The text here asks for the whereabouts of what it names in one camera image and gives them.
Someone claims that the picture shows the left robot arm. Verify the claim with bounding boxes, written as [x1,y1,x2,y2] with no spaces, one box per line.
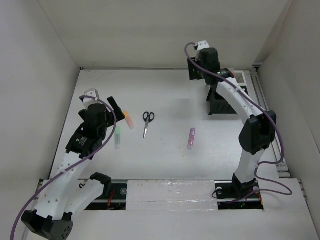
[19,95,125,240]

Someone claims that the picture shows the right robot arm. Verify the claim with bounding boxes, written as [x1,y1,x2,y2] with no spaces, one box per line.
[187,42,277,200]

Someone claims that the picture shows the orange highlighter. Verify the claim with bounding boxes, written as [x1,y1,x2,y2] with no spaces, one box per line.
[123,111,135,130]

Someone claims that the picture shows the green highlighter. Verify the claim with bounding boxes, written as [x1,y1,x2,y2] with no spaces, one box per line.
[114,126,121,149]

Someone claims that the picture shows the white organizer box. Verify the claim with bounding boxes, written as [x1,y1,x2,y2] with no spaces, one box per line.
[205,70,247,89]

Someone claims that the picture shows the black organizer box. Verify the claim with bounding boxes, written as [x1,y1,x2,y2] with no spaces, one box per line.
[206,82,251,117]

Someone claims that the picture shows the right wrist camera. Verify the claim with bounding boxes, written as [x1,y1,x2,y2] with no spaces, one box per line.
[194,40,210,51]

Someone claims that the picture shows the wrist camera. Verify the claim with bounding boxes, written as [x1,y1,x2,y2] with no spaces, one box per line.
[194,40,210,51]
[80,88,100,109]

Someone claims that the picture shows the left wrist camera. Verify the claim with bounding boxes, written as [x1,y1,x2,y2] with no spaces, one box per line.
[80,88,100,109]

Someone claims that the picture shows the black handled scissors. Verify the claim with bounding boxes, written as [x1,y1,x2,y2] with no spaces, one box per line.
[142,111,155,138]

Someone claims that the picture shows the aluminium rail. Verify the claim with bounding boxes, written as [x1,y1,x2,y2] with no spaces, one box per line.
[249,64,292,179]

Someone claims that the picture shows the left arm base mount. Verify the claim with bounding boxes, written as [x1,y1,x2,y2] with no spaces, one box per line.
[86,172,128,211]

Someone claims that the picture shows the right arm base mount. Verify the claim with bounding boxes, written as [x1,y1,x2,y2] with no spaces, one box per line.
[211,180,264,210]

